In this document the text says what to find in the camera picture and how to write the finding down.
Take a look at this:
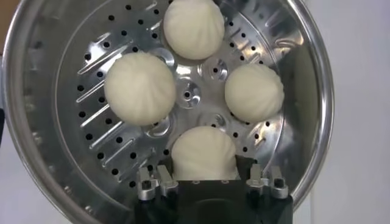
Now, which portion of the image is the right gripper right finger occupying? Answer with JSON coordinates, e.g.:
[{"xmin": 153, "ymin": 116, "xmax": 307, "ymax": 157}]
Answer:
[{"xmin": 235, "ymin": 154, "xmax": 289, "ymax": 200}]

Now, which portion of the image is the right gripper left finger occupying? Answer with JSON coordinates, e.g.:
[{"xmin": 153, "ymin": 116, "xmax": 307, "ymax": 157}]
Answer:
[{"xmin": 136, "ymin": 156, "xmax": 180, "ymax": 201}]

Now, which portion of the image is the white steamed baozi bun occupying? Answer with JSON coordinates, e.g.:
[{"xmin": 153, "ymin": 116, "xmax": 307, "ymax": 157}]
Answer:
[
  {"xmin": 104, "ymin": 51, "xmax": 177, "ymax": 127},
  {"xmin": 224, "ymin": 63, "xmax": 285, "ymax": 124},
  {"xmin": 163, "ymin": 0, "xmax": 225, "ymax": 61},
  {"xmin": 170, "ymin": 126, "xmax": 239, "ymax": 181}
]

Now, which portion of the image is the stainless steel steamer basket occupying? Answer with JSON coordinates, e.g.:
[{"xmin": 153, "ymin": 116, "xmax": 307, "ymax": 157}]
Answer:
[{"xmin": 0, "ymin": 0, "xmax": 335, "ymax": 224}]

